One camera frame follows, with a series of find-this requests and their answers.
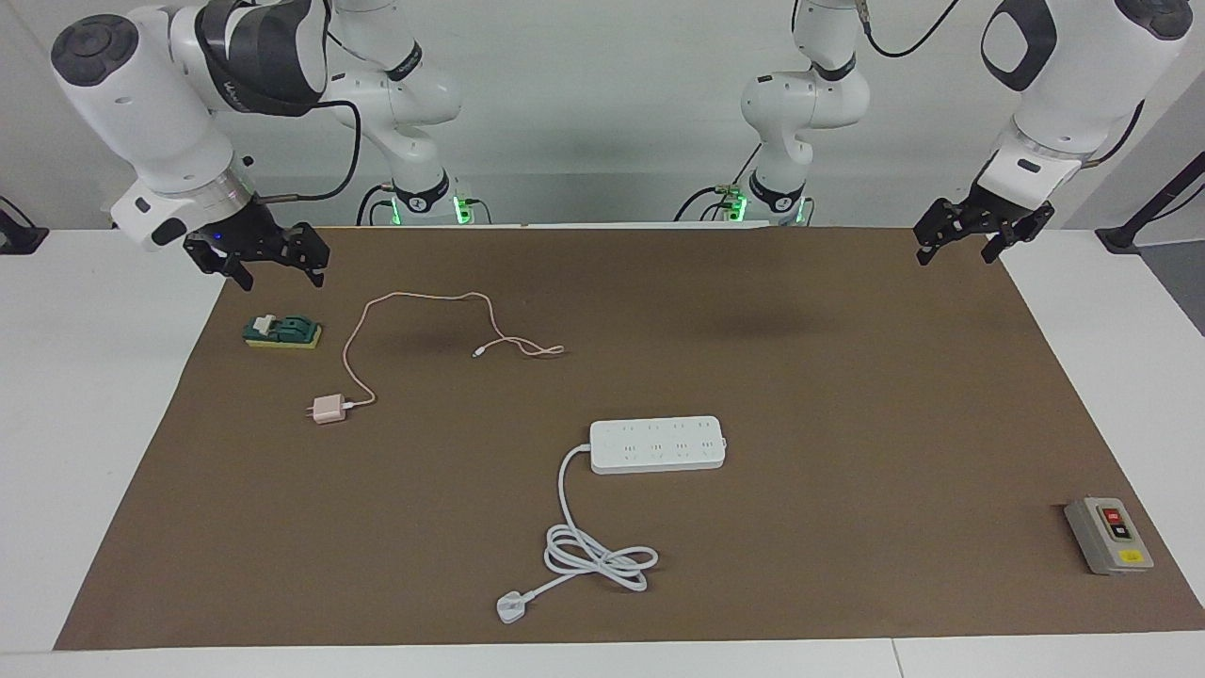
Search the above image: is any pink charging cable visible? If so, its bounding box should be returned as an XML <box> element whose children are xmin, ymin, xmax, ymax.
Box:
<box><xmin>340</xmin><ymin>290</ymin><xmax>567</xmax><ymax>410</ymax></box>

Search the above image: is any black left base cable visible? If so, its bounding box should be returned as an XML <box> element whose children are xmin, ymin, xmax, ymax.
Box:
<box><xmin>673</xmin><ymin>143</ymin><xmax>762</xmax><ymax>224</ymax></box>

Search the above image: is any black stand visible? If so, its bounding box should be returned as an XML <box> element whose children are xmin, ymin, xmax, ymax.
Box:
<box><xmin>1096</xmin><ymin>151</ymin><xmax>1205</xmax><ymax>255</ymax></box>

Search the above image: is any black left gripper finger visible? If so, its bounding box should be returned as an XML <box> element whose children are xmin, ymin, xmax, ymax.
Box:
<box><xmin>913</xmin><ymin>198</ymin><xmax>972</xmax><ymax>267</ymax></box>
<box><xmin>982</xmin><ymin>206</ymin><xmax>1056</xmax><ymax>266</ymax></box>

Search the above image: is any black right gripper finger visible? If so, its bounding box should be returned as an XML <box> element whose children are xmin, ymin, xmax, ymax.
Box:
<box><xmin>185</xmin><ymin>241</ymin><xmax>255</xmax><ymax>291</ymax></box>
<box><xmin>272</xmin><ymin>223</ymin><xmax>330</xmax><ymax>288</ymax></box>

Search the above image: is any black right base cable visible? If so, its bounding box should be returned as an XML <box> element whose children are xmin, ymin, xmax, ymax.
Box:
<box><xmin>355</xmin><ymin>184</ymin><xmax>394</xmax><ymax>227</ymax></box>

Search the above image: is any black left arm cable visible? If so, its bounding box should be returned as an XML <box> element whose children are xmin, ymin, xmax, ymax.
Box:
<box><xmin>859</xmin><ymin>0</ymin><xmax>1147</xmax><ymax>172</ymax></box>

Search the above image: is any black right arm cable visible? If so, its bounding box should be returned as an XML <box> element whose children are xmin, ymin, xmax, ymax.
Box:
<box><xmin>252</xmin><ymin>98</ymin><xmax>364</xmax><ymax>205</ymax></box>

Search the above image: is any grey on-off switch box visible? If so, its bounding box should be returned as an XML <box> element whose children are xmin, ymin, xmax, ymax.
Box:
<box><xmin>1064</xmin><ymin>496</ymin><xmax>1155</xmax><ymax>576</ymax></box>

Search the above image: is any black base cable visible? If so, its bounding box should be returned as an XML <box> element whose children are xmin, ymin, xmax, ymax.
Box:
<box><xmin>673</xmin><ymin>143</ymin><xmax>762</xmax><ymax>224</ymax></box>
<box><xmin>355</xmin><ymin>184</ymin><xmax>394</xmax><ymax>227</ymax></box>

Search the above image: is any white power strip cord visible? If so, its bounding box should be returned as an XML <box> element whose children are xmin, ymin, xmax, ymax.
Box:
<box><xmin>522</xmin><ymin>444</ymin><xmax>660</xmax><ymax>605</ymax></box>

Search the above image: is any black clamp bracket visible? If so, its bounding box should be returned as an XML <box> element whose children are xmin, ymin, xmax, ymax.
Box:
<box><xmin>0</xmin><ymin>196</ymin><xmax>50</xmax><ymax>255</ymax></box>

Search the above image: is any white power strip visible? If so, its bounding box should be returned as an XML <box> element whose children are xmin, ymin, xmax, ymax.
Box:
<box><xmin>589</xmin><ymin>415</ymin><xmax>729</xmax><ymax>476</ymax></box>

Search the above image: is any brown table mat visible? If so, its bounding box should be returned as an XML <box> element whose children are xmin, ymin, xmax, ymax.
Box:
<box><xmin>54</xmin><ymin>224</ymin><xmax>1205</xmax><ymax>652</ymax></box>

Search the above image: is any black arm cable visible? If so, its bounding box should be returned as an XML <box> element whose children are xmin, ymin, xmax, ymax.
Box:
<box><xmin>859</xmin><ymin>0</ymin><xmax>1147</xmax><ymax>172</ymax></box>
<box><xmin>252</xmin><ymin>98</ymin><xmax>364</xmax><ymax>205</ymax></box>

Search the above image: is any green knife switch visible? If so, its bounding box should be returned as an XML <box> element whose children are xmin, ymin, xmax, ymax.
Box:
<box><xmin>243</xmin><ymin>314</ymin><xmax>323</xmax><ymax>350</ymax></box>

